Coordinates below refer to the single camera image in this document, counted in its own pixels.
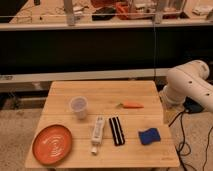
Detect orange toy pepper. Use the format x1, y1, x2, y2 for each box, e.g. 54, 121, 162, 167
117, 102, 144, 109

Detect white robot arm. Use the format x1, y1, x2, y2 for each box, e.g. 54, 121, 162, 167
161, 60, 213, 113

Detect clear plastic cup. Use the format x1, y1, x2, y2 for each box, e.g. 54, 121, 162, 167
69, 96, 88, 119

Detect wooden table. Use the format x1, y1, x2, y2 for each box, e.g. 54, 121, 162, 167
24, 80, 181, 170

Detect black white striped block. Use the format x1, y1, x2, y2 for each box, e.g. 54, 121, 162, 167
109, 117, 125, 146

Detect blue sponge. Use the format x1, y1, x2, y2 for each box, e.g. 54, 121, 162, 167
139, 128, 161, 145

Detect orange plate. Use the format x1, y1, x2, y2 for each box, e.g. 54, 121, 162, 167
32, 125, 72, 165

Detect cluttered background shelf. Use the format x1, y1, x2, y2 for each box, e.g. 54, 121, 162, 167
0, 0, 213, 30

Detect black cables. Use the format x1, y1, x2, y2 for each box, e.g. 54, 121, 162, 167
168, 109, 213, 171

